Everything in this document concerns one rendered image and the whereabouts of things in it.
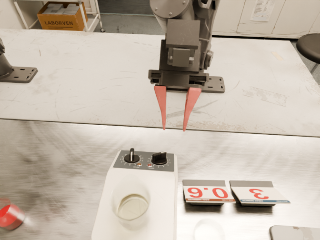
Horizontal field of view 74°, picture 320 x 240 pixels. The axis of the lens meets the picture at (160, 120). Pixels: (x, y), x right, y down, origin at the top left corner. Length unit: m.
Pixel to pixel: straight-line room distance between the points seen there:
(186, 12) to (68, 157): 0.39
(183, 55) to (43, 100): 0.49
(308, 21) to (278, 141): 2.58
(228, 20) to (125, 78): 2.21
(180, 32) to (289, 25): 2.77
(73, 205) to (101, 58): 0.51
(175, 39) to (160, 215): 0.26
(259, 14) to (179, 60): 2.58
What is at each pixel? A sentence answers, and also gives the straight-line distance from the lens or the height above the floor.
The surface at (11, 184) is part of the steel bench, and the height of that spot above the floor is 0.90.
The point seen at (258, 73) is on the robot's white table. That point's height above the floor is 0.90.
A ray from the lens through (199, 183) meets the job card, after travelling 0.48.
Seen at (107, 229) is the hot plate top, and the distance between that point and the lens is 0.36.
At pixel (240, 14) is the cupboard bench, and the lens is 2.79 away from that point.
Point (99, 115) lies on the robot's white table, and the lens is 0.60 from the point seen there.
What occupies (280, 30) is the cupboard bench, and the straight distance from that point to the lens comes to 3.03.
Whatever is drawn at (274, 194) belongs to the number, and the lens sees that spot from 0.49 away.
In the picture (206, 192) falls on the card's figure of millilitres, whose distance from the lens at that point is 0.45.
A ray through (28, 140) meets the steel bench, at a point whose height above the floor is 0.90.
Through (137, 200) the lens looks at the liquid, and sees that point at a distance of 0.34.
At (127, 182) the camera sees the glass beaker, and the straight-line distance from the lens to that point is 0.31.
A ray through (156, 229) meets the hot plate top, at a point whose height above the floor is 0.99.
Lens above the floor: 1.33
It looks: 49 degrees down
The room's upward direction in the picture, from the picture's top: 1 degrees clockwise
